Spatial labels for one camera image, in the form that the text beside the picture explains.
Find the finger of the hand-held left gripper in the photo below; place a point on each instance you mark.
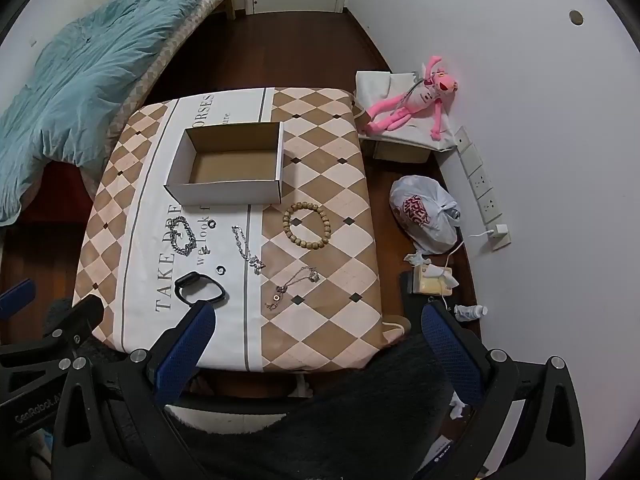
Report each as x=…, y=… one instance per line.
x=80, y=317
x=17, y=295

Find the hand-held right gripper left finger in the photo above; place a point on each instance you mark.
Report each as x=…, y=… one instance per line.
x=185, y=350

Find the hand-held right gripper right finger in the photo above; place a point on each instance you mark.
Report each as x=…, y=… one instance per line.
x=450, y=355

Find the black smart watch band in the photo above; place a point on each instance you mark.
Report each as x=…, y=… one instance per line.
x=187, y=280

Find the white cardboard box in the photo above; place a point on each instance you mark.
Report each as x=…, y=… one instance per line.
x=225, y=192

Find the small white bottle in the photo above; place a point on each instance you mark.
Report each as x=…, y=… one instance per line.
x=470, y=312

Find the crumpled white tissue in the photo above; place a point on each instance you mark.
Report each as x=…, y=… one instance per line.
x=457, y=407
x=416, y=259

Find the yellow tissue pack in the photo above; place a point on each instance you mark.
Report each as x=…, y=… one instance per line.
x=430, y=285

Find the white charger plug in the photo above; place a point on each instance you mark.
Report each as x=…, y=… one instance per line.
x=501, y=237

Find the white plastic bag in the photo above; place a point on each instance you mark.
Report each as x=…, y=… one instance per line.
x=425, y=210

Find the brown checked tablecloth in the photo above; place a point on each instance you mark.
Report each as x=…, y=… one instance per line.
x=325, y=200

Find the light blue quilt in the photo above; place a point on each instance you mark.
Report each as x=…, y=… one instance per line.
x=85, y=80

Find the pink plush toy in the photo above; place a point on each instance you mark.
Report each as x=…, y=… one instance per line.
x=400, y=107

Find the bed with patterned mattress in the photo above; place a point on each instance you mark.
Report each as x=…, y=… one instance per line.
x=170, y=45

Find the white wall socket strip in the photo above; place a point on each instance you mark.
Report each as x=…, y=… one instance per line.
x=480, y=180

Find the round wall hole cover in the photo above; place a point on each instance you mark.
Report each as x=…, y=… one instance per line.
x=576, y=17

